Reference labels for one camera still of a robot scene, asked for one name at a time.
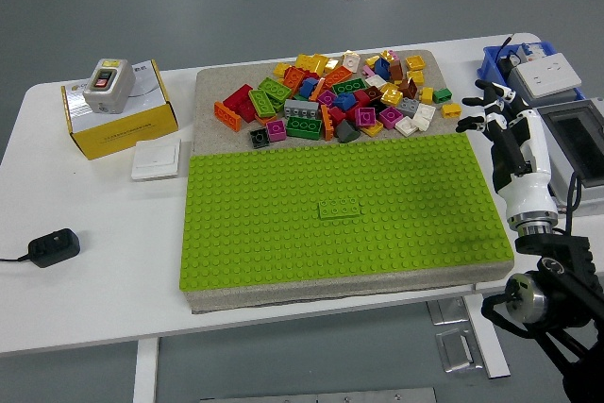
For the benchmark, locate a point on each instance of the black square brick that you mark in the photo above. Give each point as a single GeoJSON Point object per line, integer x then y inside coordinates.
{"type": "Point", "coordinates": [259, 138]}

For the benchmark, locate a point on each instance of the grey-brown foam mat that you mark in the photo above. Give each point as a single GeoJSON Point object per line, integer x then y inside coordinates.
{"type": "Point", "coordinates": [212, 139]}

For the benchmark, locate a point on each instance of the yellow square brick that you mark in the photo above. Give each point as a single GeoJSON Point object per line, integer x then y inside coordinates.
{"type": "Point", "coordinates": [391, 95]}
{"type": "Point", "coordinates": [415, 62]}

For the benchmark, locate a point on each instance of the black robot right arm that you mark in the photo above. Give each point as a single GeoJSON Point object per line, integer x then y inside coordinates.
{"type": "Point", "coordinates": [561, 290]}

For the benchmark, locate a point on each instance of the magenta square brick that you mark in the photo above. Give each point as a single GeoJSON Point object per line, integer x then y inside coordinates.
{"type": "Point", "coordinates": [326, 98]}
{"type": "Point", "coordinates": [365, 116]}
{"type": "Point", "coordinates": [276, 129]}
{"type": "Point", "coordinates": [390, 117]}

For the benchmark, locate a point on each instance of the white wall socket panel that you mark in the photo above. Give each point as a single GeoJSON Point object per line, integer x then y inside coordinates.
{"type": "Point", "coordinates": [547, 75]}

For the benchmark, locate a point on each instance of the yellow small brick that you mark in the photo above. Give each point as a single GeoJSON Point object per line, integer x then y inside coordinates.
{"type": "Point", "coordinates": [281, 70]}
{"type": "Point", "coordinates": [415, 77]}
{"type": "Point", "coordinates": [451, 111]}
{"type": "Point", "coordinates": [426, 95]}

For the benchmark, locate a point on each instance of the grey windowed enclosure box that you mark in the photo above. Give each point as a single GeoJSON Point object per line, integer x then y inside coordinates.
{"type": "Point", "coordinates": [585, 139]}

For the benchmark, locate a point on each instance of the white wall switch panel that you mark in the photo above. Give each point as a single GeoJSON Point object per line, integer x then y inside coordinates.
{"type": "Point", "coordinates": [156, 160]}

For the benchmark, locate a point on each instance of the grey push-button switch box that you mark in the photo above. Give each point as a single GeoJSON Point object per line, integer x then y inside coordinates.
{"type": "Point", "coordinates": [111, 91]}

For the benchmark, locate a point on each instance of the white circuit breaker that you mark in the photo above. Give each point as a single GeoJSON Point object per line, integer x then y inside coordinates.
{"type": "Point", "coordinates": [531, 51]}

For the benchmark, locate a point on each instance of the orange long brick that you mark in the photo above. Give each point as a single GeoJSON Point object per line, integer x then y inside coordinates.
{"type": "Point", "coordinates": [337, 76]}
{"type": "Point", "coordinates": [326, 122]}
{"type": "Point", "coordinates": [228, 115]}

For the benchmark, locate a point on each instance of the brown brick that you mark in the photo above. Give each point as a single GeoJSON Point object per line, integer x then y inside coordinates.
{"type": "Point", "coordinates": [408, 88]}
{"type": "Point", "coordinates": [396, 71]}

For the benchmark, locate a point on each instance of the dark green long brick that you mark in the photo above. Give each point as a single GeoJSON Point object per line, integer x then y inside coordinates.
{"type": "Point", "coordinates": [303, 127]}
{"type": "Point", "coordinates": [349, 87]}

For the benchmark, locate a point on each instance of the long metal floor strip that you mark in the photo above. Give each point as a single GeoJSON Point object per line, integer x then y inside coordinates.
{"type": "Point", "coordinates": [330, 397]}

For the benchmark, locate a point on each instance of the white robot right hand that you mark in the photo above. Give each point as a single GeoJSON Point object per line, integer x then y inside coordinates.
{"type": "Point", "coordinates": [533, 186]}

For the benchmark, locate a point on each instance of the dark grey sloped brick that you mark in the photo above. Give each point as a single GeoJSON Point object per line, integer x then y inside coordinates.
{"type": "Point", "coordinates": [347, 131]}

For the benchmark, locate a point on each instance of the yellow long brick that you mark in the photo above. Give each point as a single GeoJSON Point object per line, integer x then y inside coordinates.
{"type": "Point", "coordinates": [309, 62]}

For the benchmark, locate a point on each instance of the dark green small brick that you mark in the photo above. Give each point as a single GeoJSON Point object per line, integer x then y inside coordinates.
{"type": "Point", "coordinates": [442, 95]}

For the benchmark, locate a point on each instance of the metal floor bracket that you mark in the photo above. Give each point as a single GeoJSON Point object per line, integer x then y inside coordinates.
{"type": "Point", "coordinates": [446, 312]}
{"type": "Point", "coordinates": [455, 351]}

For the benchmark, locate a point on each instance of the red small brick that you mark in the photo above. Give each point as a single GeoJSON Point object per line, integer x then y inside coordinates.
{"type": "Point", "coordinates": [337, 115]}

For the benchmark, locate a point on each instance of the red large brick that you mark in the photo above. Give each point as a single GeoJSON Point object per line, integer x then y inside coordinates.
{"type": "Point", "coordinates": [238, 100]}

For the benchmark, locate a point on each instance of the green studded baseplate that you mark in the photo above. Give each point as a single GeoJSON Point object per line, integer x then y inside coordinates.
{"type": "Point", "coordinates": [259, 233]}

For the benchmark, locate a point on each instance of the grey square brick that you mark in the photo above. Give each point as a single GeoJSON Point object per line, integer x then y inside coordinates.
{"type": "Point", "coordinates": [407, 105]}

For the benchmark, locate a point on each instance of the blue brick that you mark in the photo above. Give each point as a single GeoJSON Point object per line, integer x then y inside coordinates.
{"type": "Point", "coordinates": [381, 69]}
{"type": "Point", "coordinates": [307, 87]}
{"type": "Point", "coordinates": [344, 101]}

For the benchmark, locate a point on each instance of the lime green long brick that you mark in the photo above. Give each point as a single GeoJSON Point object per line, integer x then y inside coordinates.
{"type": "Point", "coordinates": [275, 88]}
{"type": "Point", "coordinates": [339, 208]}
{"type": "Point", "coordinates": [261, 102]}

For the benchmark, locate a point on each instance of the grey plastic box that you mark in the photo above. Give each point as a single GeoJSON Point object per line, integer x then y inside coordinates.
{"type": "Point", "coordinates": [552, 95]}

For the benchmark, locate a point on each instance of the blue plastic bin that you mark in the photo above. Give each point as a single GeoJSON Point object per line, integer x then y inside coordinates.
{"type": "Point", "coordinates": [488, 61]}

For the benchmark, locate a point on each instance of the black power adapter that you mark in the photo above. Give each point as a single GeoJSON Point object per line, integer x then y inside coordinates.
{"type": "Point", "coordinates": [54, 247]}

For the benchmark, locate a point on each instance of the white table leg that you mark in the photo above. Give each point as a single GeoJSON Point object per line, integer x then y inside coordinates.
{"type": "Point", "coordinates": [493, 356]}
{"type": "Point", "coordinates": [146, 370]}

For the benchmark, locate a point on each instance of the white square brick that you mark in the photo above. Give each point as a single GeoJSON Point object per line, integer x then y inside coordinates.
{"type": "Point", "coordinates": [405, 126]}
{"type": "Point", "coordinates": [424, 115]}
{"type": "Point", "coordinates": [375, 80]}
{"type": "Point", "coordinates": [351, 61]}

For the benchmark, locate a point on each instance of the yellow white cardboard box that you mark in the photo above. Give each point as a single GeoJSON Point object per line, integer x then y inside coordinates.
{"type": "Point", "coordinates": [127, 131]}

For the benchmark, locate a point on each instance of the grey long brick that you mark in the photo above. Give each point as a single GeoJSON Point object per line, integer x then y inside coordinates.
{"type": "Point", "coordinates": [300, 107]}

